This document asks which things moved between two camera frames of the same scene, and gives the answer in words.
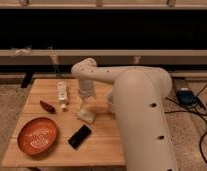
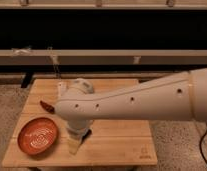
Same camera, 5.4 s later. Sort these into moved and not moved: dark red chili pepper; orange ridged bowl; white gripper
Moved: white gripper
Not moved: orange ridged bowl; dark red chili pepper
